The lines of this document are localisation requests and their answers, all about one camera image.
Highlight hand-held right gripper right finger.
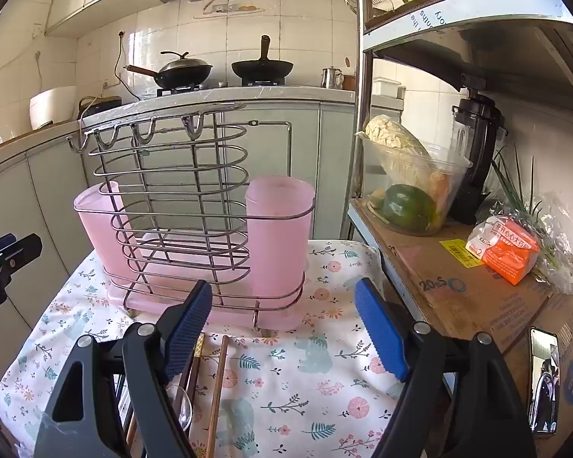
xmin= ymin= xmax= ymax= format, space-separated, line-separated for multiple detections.
xmin=354 ymin=277 xmax=538 ymax=458

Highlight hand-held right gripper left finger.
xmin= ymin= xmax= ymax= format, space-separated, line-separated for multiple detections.
xmin=33 ymin=279 xmax=214 ymax=458

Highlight dark chopstick patterned gold end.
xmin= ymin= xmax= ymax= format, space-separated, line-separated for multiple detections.
xmin=174 ymin=334 xmax=206 ymax=406

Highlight brown wooden chopstick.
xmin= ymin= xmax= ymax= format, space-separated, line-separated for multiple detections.
xmin=204 ymin=335 xmax=230 ymax=458

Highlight metal wire utensil rack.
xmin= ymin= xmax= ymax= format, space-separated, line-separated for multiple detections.
xmin=67 ymin=111 xmax=305 ymax=330

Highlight kitchen base cabinets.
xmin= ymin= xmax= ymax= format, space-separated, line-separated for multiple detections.
xmin=0 ymin=87 xmax=404 ymax=306

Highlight clear plastic spoon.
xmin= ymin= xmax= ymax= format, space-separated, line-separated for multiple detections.
xmin=166 ymin=381 xmax=194 ymax=432

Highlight flattened cardboard box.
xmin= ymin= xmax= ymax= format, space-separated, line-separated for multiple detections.
xmin=356 ymin=199 xmax=573 ymax=444

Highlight pink plastic drip tray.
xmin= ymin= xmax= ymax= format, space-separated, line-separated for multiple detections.
xmin=106 ymin=234 xmax=307 ymax=331

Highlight floral tablecloth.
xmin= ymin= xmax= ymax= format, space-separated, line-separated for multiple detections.
xmin=0 ymin=239 xmax=414 ymax=458

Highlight green pepper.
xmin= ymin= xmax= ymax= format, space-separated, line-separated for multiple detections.
xmin=382 ymin=184 xmax=438 ymax=231

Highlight white rice cooker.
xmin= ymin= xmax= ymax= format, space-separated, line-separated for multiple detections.
xmin=29 ymin=86 xmax=78 ymax=129

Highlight orange food packet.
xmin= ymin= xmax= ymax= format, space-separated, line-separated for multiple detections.
xmin=465 ymin=215 xmax=540 ymax=286

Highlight carrot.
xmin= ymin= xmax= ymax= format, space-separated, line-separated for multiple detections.
xmin=429 ymin=171 xmax=453 ymax=221

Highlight dark countertop appliance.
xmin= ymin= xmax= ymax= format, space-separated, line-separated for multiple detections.
xmin=79 ymin=96 xmax=123 ymax=121

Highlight clear plastic container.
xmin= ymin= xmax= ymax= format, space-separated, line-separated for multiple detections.
xmin=356 ymin=130 xmax=473 ymax=238

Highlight smartphone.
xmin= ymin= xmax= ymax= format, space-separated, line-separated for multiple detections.
xmin=527 ymin=327 xmax=561 ymax=436

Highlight napa cabbage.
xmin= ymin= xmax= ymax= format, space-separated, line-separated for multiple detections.
xmin=364 ymin=114 xmax=436 ymax=188

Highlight green onions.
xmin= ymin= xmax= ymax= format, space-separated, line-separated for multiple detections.
xmin=488 ymin=145 xmax=562 ymax=270

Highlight clear plastic bag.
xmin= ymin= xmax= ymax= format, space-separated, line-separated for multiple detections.
xmin=523 ymin=193 xmax=573 ymax=294

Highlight black blender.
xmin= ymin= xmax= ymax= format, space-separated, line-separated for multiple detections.
xmin=450 ymin=87 xmax=508 ymax=226

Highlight gas stove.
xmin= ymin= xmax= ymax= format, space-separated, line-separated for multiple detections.
xmin=155 ymin=76 xmax=288 ymax=99

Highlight wok with steel lid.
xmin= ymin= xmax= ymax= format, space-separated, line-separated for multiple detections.
xmin=125 ymin=51 xmax=214 ymax=89

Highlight white plastic box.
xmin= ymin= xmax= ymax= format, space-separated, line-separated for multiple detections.
xmin=372 ymin=76 xmax=406 ymax=99

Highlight metal shelf rack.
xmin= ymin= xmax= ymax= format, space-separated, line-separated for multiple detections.
xmin=346 ymin=0 xmax=573 ymax=268

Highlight black wok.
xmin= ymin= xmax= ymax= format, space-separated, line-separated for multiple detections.
xmin=231 ymin=35 xmax=295 ymax=82

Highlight cardboard sheet white edge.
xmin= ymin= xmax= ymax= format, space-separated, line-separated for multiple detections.
xmin=362 ymin=0 xmax=571 ymax=36

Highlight black power cable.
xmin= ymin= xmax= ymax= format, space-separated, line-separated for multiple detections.
xmin=116 ymin=31 xmax=141 ymax=102

